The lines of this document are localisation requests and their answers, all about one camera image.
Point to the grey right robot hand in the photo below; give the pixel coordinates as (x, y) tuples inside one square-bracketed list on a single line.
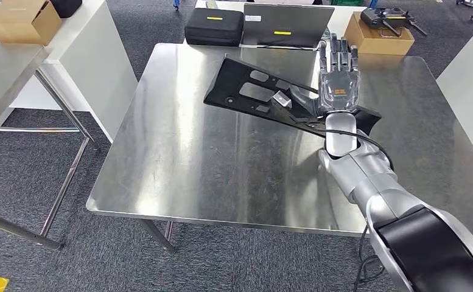
[(339, 90)]

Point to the black plastic bracket panel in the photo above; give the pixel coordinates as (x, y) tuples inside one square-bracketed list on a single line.
[(228, 88)]

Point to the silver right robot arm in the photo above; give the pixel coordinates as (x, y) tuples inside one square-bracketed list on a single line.
[(365, 173)]

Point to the steel workbench table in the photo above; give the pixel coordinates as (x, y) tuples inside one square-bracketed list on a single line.
[(200, 161), (2, 72)]

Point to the brown cardboard box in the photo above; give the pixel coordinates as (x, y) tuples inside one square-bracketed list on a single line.
[(18, 24), (381, 44)]

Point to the grey laptop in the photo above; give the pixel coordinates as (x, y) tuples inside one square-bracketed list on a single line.
[(288, 20)]

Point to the black zip case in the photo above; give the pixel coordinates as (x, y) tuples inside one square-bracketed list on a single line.
[(214, 28)]

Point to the black pouch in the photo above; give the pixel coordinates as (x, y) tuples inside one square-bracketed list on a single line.
[(67, 6)]

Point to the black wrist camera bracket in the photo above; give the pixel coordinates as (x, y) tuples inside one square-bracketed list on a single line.
[(300, 121)]

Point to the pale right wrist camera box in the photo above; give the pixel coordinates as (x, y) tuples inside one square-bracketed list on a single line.
[(281, 99)]

